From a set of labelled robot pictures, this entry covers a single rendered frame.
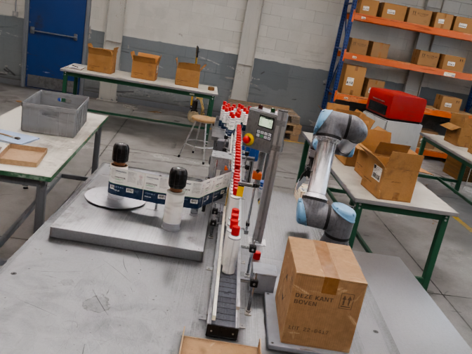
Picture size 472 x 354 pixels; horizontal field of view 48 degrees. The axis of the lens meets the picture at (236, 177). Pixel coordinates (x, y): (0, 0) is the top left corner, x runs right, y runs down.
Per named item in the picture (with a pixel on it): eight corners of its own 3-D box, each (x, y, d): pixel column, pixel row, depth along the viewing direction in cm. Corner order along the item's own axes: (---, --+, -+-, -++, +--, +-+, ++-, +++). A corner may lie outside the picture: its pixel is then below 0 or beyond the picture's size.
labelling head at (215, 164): (204, 192, 304) (211, 150, 297) (227, 197, 305) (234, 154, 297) (203, 201, 291) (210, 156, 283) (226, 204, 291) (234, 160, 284)
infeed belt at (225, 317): (225, 185, 337) (226, 180, 336) (238, 187, 338) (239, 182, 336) (209, 333, 180) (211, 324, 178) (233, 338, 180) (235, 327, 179)
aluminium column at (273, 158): (252, 239, 266) (278, 108, 247) (260, 240, 266) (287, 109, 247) (252, 242, 261) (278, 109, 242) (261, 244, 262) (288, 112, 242)
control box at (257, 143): (252, 143, 265) (259, 106, 260) (281, 152, 256) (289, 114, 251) (241, 145, 257) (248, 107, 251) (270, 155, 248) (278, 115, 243)
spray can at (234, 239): (221, 268, 219) (230, 223, 213) (234, 270, 219) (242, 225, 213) (221, 274, 214) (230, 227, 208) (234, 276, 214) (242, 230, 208)
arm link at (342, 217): (351, 241, 235) (359, 214, 231) (322, 234, 236) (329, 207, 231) (349, 230, 246) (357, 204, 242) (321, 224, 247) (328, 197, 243)
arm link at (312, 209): (326, 230, 233) (353, 112, 237) (293, 223, 234) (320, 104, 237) (323, 230, 245) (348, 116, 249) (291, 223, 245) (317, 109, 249)
